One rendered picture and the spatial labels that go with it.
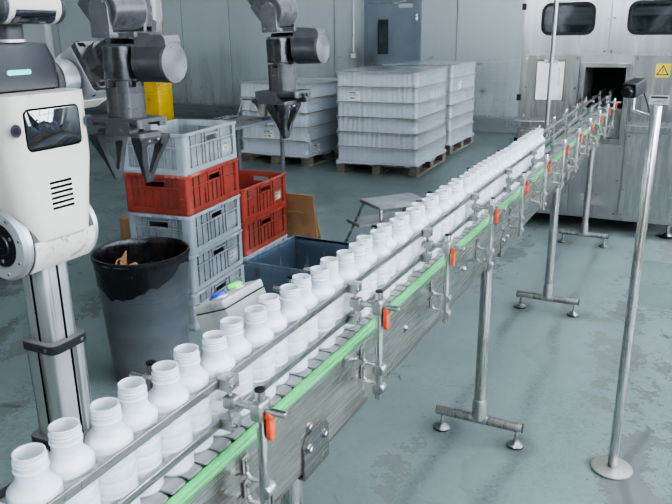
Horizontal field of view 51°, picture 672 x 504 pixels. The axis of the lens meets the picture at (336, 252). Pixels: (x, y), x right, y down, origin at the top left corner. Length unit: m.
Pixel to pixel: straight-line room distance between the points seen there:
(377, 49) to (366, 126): 4.30
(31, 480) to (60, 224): 0.83
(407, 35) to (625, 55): 6.67
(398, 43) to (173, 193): 8.75
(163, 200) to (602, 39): 3.61
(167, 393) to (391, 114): 7.21
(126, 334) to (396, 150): 5.29
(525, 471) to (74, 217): 1.95
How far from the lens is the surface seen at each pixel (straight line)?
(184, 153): 3.78
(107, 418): 0.94
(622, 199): 6.07
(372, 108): 8.16
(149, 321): 3.32
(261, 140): 9.04
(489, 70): 11.82
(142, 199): 4.00
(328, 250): 2.33
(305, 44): 1.44
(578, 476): 2.92
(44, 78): 1.69
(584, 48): 5.97
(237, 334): 1.15
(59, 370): 1.75
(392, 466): 2.84
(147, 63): 1.07
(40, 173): 1.57
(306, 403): 1.32
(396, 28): 12.25
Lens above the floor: 1.61
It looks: 18 degrees down
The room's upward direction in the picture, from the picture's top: 1 degrees counter-clockwise
